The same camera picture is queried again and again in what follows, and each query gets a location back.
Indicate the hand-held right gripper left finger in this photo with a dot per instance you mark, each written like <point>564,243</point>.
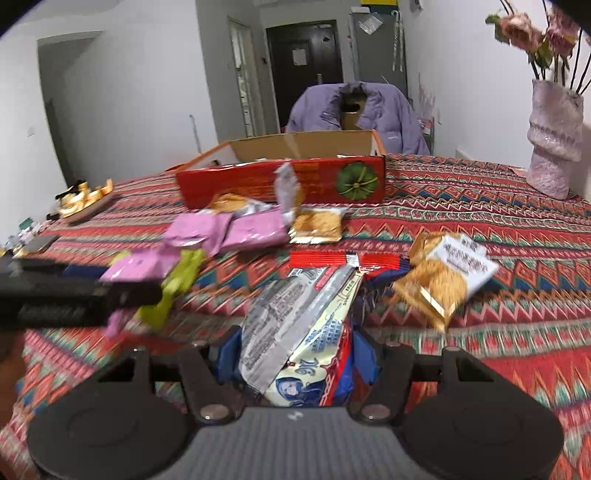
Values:
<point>226,364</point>

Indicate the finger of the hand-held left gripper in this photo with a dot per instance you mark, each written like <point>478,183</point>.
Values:
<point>55,270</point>
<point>83,302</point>

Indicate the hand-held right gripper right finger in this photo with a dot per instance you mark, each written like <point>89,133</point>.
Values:
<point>369,364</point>

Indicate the silver blue snack bag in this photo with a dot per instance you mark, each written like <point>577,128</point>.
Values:
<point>295,332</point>

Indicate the dark blue snack wrapper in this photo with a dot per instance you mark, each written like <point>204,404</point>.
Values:
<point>383,278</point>

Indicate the green snack packet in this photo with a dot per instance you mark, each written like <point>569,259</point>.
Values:
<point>178,277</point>

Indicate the red snack bar wrapper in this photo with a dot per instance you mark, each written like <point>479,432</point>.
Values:
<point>346,261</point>

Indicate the gold oat cookie packet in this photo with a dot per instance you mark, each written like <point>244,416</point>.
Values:
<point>231,203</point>
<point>443,277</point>
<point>318,224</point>

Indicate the white torn snack packet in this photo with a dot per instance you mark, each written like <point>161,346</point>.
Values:
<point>287,189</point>

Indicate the red cardboard box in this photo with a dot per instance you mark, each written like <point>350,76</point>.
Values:
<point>277,184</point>

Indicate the person's left forearm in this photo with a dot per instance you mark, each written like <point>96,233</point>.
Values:
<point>9,369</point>

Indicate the black phone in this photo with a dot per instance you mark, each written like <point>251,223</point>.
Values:
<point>41,243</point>

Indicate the wooden plate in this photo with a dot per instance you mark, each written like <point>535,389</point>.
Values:
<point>92,205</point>

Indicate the pile of citrus peels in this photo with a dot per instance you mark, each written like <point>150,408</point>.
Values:
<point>78,197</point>

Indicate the brown chair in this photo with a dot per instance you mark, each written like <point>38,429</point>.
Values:
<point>353,117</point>

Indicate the purple puffer jacket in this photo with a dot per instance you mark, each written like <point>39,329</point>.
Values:
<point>318,113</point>

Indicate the pink patterned bag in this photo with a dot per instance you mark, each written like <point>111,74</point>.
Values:
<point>427,108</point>

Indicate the glass interior door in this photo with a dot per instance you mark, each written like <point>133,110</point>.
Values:
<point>242,78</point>

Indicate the black entrance door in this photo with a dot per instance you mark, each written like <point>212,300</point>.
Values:
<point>318,92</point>

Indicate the pink textured vase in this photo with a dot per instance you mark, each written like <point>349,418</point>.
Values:
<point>554,138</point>

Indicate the grey refrigerator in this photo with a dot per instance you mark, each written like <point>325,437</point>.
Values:
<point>374,55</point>

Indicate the white paper notice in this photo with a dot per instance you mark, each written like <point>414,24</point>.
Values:
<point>300,56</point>

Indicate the white folded umbrella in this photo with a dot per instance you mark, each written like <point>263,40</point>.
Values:
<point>398,44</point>

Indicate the clear plastic bag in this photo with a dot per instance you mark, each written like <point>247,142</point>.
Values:
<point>371,23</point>

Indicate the yellow box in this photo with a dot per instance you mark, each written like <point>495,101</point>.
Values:
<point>376,2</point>

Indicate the bunch of pink roses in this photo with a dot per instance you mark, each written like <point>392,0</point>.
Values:
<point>521,27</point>

